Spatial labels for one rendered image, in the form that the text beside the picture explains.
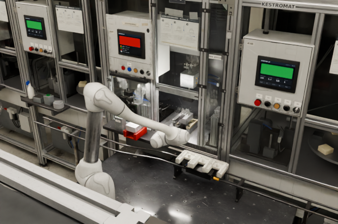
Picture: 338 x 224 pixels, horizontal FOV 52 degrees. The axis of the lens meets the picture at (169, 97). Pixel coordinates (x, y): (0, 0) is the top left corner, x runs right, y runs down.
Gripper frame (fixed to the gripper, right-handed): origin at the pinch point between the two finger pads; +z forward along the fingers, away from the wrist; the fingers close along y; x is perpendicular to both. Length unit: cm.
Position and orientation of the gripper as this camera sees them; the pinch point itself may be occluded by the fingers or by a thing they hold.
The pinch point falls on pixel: (181, 119)
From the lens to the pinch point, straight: 277.5
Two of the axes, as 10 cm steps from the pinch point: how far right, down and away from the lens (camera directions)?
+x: -8.6, -2.1, 4.6
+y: 0.0, -9.1, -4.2
